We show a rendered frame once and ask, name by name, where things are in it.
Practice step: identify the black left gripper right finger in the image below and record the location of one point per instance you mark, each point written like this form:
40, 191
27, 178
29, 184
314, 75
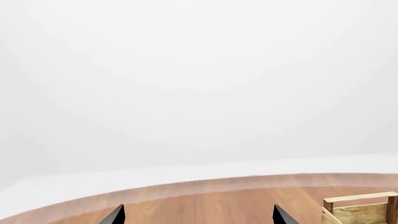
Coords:
282, 217

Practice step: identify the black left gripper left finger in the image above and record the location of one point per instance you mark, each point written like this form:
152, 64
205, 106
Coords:
116, 217

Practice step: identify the wooden tray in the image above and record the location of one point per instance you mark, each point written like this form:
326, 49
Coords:
351, 213

